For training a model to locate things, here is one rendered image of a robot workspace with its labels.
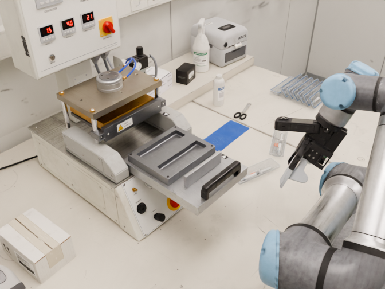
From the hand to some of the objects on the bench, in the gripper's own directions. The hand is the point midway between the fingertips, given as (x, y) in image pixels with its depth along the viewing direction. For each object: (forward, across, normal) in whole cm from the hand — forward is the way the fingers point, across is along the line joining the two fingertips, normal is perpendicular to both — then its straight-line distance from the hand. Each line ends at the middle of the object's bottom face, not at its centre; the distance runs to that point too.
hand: (282, 175), depth 115 cm
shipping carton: (+50, -26, +47) cm, 74 cm away
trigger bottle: (+16, +90, +54) cm, 106 cm away
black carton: (+20, +78, +56) cm, 98 cm away
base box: (+39, +14, +44) cm, 61 cm away
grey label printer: (+11, +108, +52) cm, 120 cm away
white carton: (+29, +60, +65) cm, 93 cm away
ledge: (+26, +81, +58) cm, 103 cm away
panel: (+32, +3, +20) cm, 37 cm away
